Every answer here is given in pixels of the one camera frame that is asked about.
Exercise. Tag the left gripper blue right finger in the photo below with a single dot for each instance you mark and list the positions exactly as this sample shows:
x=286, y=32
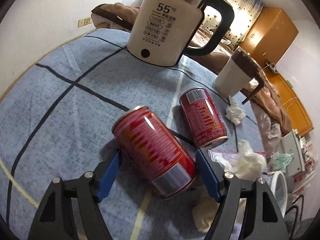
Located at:
x=209, y=178

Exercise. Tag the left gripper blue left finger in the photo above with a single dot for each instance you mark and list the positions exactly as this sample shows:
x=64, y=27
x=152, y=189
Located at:
x=106, y=173

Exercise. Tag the purple milk carton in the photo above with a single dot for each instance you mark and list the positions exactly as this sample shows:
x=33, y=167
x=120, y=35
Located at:
x=229, y=161

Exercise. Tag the white tissue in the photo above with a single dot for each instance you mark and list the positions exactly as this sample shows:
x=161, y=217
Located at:
x=234, y=112
x=246, y=173

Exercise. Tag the beige paper wrapper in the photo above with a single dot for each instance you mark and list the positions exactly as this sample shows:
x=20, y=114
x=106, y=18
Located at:
x=204, y=213

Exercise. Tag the red drink can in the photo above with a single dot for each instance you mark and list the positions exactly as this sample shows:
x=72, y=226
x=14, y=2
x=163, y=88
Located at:
x=203, y=118
x=159, y=156

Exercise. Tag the white trash bin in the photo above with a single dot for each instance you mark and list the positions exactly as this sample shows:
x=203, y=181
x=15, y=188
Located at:
x=279, y=189

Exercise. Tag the green plastic bag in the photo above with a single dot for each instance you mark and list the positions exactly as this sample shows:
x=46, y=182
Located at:
x=280, y=161

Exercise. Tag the blue patterned tablecloth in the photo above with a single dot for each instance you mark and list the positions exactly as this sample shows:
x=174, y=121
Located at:
x=56, y=121

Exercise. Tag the white nightstand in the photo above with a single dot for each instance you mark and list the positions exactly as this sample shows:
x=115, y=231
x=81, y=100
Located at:
x=291, y=145

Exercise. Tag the white brown lidded mug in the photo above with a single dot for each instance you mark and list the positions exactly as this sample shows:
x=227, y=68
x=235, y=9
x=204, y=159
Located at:
x=239, y=70

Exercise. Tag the wooden headboard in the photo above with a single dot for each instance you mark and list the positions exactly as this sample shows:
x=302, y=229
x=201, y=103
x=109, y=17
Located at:
x=300, y=120

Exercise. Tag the wooden wardrobe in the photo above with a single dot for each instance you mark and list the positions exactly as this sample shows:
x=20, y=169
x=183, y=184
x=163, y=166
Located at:
x=270, y=36

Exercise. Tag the white steel electric kettle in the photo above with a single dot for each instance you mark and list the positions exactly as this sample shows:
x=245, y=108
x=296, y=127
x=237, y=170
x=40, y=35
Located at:
x=163, y=29

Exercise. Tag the brown blanket bed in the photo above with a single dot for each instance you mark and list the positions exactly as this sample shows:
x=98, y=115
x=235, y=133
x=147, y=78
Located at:
x=124, y=16

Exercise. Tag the blue floral curtain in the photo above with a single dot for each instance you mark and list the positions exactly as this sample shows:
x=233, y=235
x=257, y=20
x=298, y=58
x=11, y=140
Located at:
x=246, y=13

